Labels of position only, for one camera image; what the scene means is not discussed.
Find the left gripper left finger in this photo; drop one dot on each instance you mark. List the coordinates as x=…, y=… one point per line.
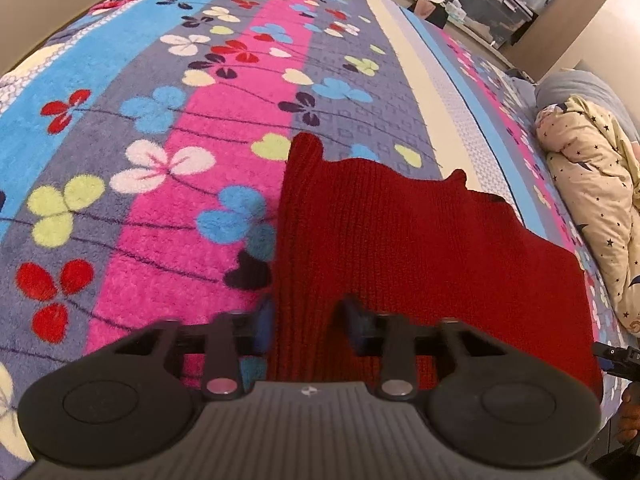
x=221, y=344

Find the cream star-print duvet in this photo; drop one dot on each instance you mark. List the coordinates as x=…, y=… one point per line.
x=596, y=172

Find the grey pillow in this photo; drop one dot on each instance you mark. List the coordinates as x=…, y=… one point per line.
x=559, y=86

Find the person's right hand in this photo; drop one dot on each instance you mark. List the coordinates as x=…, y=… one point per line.
x=629, y=414

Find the colourful floral fleece blanket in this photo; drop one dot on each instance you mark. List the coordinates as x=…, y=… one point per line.
x=143, y=155

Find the wooden shelf unit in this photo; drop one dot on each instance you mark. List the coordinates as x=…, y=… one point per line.
x=603, y=34

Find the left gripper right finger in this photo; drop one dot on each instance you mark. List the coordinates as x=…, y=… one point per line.
x=398, y=344

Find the red knitted sweater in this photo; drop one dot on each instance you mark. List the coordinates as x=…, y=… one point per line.
x=424, y=249

